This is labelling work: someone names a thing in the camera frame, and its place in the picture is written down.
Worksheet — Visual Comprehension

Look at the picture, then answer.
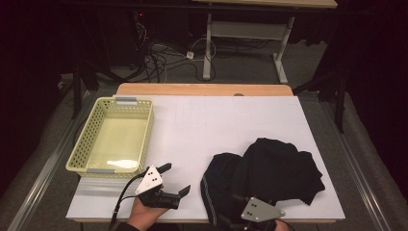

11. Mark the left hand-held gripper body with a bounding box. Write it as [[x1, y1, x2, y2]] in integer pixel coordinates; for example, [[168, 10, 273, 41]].
[[134, 165, 181, 211]]

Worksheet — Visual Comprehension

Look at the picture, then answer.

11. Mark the black knit vest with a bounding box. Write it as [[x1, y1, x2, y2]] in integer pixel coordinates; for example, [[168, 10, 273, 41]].
[[199, 137, 326, 230]]

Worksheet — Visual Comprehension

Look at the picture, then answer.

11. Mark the aluminium floor rail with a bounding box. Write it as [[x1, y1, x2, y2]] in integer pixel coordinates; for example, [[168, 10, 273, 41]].
[[319, 100, 393, 231], [6, 90, 92, 231]]

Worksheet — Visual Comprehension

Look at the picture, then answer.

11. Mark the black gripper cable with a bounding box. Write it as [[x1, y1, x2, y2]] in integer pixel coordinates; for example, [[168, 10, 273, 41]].
[[109, 171, 150, 231], [280, 218, 296, 231]]

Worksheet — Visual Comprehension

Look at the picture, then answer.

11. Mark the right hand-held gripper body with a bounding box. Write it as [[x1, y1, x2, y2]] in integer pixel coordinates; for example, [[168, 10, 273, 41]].
[[240, 195, 287, 231]]

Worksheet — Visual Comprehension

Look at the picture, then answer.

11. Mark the yellow perforated plastic basket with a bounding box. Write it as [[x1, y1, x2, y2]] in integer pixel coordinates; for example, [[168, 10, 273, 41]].
[[64, 96, 155, 179]]

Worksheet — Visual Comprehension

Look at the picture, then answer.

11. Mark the person's right hand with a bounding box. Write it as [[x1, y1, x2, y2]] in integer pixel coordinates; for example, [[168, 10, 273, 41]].
[[273, 220, 291, 231]]

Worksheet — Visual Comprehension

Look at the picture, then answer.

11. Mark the black metal stand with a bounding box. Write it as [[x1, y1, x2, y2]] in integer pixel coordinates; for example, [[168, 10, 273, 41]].
[[71, 47, 143, 120], [293, 68, 349, 134]]

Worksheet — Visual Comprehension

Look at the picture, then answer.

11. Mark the tangle of floor cables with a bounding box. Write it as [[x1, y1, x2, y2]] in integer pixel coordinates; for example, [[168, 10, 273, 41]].
[[134, 22, 216, 83]]

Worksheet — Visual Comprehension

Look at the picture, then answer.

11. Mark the white frame wooden desk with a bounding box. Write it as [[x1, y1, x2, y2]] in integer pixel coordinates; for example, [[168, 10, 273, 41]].
[[191, 0, 339, 85]]

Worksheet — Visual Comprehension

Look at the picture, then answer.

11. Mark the person's left hand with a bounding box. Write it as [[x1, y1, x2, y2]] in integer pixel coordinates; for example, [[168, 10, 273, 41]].
[[126, 196, 170, 231]]

